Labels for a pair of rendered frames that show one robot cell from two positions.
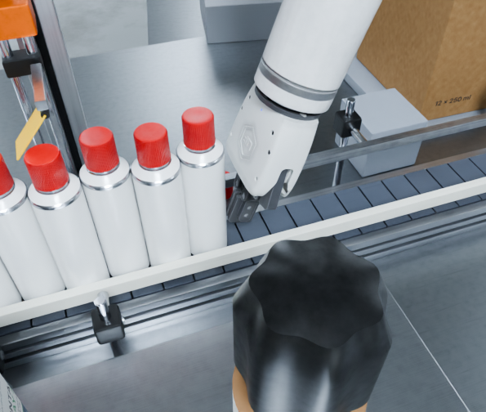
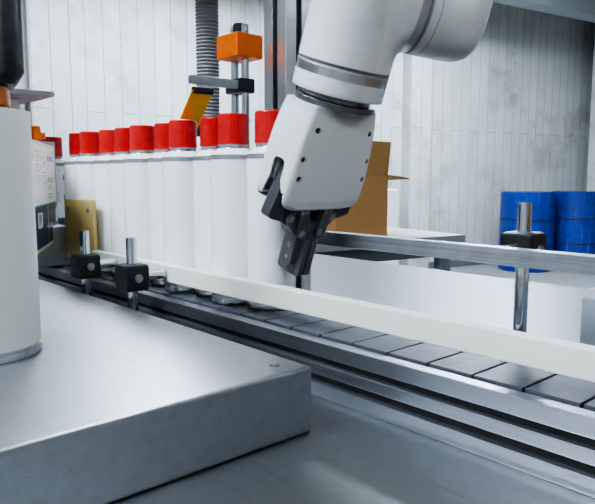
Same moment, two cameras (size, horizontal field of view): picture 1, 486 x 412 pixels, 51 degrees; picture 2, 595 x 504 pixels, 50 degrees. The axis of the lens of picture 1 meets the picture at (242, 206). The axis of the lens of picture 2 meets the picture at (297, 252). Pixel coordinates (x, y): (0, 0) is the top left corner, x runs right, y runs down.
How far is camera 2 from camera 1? 0.71 m
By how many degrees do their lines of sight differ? 70
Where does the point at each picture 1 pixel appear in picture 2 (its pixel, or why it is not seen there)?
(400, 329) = (214, 382)
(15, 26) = (229, 47)
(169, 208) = (216, 192)
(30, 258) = (154, 217)
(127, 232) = (201, 220)
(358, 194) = not seen: hidden behind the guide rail
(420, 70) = not seen: outside the picture
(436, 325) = (299, 485)
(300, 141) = (292, 120)
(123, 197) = (204, 175)
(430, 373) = (140, 402)
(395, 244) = (428, 409)
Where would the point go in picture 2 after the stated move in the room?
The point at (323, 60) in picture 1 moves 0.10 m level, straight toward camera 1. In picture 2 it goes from (311, 20) to (192, 14)
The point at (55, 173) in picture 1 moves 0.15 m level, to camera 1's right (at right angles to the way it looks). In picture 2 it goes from (175, 131) to (208, 121)
